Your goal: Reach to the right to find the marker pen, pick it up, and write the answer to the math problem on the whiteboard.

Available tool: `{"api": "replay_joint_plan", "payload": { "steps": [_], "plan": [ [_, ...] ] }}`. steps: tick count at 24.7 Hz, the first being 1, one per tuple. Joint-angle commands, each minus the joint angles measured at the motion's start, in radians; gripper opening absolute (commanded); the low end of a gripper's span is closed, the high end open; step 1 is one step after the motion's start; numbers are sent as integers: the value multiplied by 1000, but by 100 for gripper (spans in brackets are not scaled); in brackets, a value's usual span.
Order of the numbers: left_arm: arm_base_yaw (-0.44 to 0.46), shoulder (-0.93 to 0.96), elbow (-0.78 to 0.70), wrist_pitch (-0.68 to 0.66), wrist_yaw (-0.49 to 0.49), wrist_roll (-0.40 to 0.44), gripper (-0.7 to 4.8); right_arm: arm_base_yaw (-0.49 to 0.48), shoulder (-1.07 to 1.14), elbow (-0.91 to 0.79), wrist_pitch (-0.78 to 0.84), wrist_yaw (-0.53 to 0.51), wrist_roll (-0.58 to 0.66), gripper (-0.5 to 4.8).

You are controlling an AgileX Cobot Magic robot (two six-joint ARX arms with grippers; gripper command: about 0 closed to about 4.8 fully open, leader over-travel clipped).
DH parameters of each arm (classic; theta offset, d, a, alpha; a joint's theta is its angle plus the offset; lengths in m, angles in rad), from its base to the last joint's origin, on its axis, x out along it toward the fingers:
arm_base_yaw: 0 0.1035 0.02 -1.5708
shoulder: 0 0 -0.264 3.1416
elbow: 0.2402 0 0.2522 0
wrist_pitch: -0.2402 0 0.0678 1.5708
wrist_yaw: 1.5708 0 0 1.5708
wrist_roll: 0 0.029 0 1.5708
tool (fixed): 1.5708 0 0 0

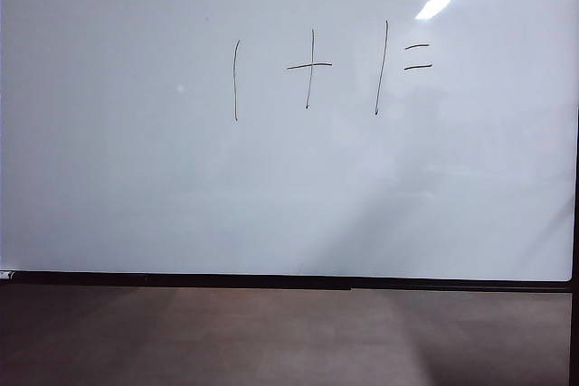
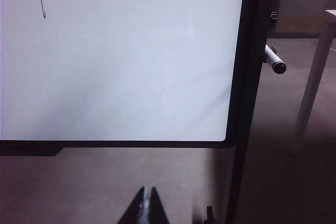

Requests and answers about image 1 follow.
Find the white whiteboard with black frame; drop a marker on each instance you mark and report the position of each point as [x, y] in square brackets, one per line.
[135, 155]

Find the small white frame clip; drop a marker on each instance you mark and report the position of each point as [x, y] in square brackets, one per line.
[5, 275]

